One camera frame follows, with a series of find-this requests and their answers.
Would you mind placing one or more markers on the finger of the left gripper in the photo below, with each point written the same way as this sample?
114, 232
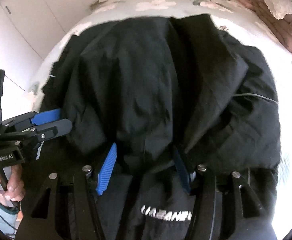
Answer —
30, 119
32, 138

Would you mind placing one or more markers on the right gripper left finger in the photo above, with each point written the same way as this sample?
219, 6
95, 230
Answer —
69, 211

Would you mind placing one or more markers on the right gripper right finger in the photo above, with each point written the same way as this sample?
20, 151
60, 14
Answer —
225, 206

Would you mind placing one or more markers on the black jacket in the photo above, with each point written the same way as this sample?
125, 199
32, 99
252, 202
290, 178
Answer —
155, 86

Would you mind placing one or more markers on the floral bedspread bed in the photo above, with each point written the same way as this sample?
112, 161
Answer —
240, 23

